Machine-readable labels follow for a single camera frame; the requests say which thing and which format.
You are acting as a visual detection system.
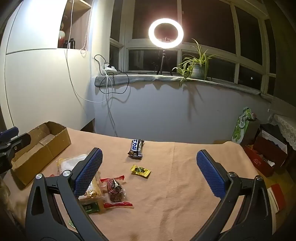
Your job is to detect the green tissue box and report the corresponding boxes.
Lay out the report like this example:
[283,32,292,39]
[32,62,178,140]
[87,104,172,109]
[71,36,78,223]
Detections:
[231,107,255,145]

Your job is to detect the white cabinet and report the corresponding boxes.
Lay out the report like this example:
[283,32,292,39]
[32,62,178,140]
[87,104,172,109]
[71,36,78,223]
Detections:
[5,0,96,135]

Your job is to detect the ring light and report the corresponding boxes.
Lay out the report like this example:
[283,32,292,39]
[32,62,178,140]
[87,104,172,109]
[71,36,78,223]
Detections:
[148,18,184,50]

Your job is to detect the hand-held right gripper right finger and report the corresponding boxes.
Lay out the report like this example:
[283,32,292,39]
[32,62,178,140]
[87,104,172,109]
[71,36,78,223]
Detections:
[190,149,274,241]

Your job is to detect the white lace cloth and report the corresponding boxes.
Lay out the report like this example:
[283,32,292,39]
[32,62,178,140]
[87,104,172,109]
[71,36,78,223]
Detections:
[273,114,296,151]

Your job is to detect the clear white snack packet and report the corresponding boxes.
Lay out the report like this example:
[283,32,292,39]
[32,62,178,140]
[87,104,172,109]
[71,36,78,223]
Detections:
[57,153,89,177]

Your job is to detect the brown cardboard box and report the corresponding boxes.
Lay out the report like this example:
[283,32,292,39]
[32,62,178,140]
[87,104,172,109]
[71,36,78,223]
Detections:
[11,121,72,187]

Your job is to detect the red and white vase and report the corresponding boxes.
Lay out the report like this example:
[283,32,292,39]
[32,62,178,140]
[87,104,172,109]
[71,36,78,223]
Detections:
[59,22,65,48]

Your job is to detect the white papers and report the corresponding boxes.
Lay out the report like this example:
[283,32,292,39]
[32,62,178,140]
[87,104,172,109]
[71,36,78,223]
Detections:
[267,183,287,213]

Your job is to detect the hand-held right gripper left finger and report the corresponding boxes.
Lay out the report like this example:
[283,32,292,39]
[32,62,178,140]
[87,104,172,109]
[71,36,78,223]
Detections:
[25,148,109,241]

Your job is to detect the white cable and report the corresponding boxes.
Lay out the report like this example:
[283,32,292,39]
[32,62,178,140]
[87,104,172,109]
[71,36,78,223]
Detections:
[65,0,119,138]

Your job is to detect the grey stone window sill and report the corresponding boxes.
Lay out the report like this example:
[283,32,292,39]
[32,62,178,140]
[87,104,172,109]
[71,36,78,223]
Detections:
[95,73,262,95]

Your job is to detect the dark bottles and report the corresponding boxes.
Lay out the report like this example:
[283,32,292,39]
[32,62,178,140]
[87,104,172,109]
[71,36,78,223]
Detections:
[63,38,76,49]

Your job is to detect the white power strip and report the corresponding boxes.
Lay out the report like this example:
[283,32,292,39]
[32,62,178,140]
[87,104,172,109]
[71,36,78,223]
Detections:
[101,64,117,73]

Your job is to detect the spider plant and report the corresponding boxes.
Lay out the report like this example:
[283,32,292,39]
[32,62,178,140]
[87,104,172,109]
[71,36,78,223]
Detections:
[172,39,218,88]

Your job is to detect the black tripod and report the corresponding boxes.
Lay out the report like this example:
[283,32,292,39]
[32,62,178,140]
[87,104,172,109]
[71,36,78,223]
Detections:
[156,49,174,76]

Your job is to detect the red cardboard box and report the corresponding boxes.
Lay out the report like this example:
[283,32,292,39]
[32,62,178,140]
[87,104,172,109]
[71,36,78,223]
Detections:
[242,130,289,178]

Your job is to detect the dark chocolate bar blue label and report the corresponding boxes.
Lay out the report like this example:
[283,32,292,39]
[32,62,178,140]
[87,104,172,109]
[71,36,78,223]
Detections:
[128,139,145,160]

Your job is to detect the grey plant pot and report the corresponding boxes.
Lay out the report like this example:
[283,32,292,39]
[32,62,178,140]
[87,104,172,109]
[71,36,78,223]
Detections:
[191,64,207,80]

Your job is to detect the red-edged clear dark snack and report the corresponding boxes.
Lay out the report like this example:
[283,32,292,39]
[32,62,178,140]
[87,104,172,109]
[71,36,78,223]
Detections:
[100,175,134,209]

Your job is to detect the peach tablecloth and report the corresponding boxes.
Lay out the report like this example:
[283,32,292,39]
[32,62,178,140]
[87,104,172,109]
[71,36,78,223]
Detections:
[3,126,278,241]

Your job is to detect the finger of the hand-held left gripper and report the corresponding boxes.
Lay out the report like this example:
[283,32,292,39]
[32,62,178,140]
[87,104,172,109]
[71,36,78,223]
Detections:
[6,133,32,155]
[0,126,19,142]

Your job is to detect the beaded blind cord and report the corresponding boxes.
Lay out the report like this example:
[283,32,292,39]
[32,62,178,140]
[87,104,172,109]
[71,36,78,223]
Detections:
[80,0,91,55]

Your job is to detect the green snack packet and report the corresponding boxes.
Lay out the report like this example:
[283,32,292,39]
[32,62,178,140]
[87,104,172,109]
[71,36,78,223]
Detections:
[80,201,101,215]

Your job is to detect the yellow wrapped candy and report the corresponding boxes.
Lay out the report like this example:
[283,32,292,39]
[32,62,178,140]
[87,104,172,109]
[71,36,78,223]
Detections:
[130,164,151,178]

